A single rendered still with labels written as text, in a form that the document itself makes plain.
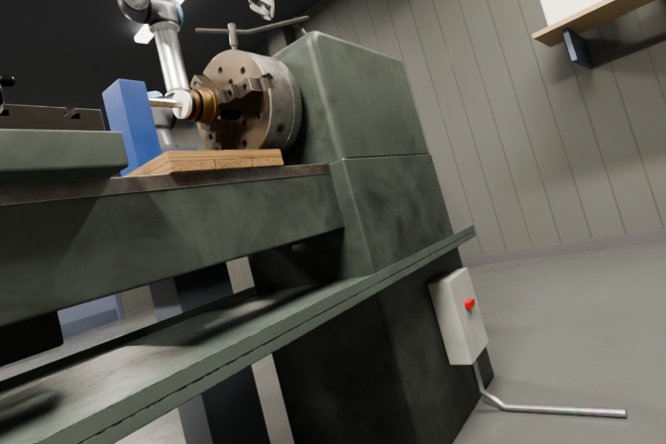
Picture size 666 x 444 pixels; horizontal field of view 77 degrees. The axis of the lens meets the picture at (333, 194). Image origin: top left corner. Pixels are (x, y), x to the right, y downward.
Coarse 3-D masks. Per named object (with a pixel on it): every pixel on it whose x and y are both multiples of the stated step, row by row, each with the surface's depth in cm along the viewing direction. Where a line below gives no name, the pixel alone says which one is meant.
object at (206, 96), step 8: (192, 96) 102; (200, 96) 105; (208, 96) 106; (192, 104) 102; (200, 104) 104; (208, 104) 105; (216, 104) 106; (192, 112) 103; (200, 112) 105; (208, 112) 106; (216, 112) 109; (192, 120) 106; (200, 120) 106; (208, 120) 108
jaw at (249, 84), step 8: (248, 80) 105; (256, 80) 107; (264, 80) 107; (272, 80) 110; (232, 88) 106; (240, 88) 107; (248, 88) 105; (256, 88) 106; (264, 88) 108; (216, 96) 106; (224, 96) 107; (232, 96) 106; (240, 96) 107; (248, 96) 108; (256, 96) 109; (224, 104) 107; (232, 104) 109; (240, 104) 111
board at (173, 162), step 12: (168, 156) 76; (180, 156) 78; (192, 156) 80; (204, 156) 83; (216, 156) 85; (228, 156) 87; (240, 156) 90; (252, 156) 93; (264, 156) 96; (276, 156) 99; (144, 168) 82; (156, 168) 79; (168, 168) 77; (180, 168) 78; (192, 168) 80; (204, 168) 82; (216, 168) 84; (228, 168) 87; (240, 168) 91
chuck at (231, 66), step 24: (216, 72) 118; (240, 72) 112; (264, 72) 107; (264, 96) 108; (288, 96) 112; (240, 120) 114; (264, 120) 108; (288, 120) 113; (240, 144) 115; (264, 144) 110
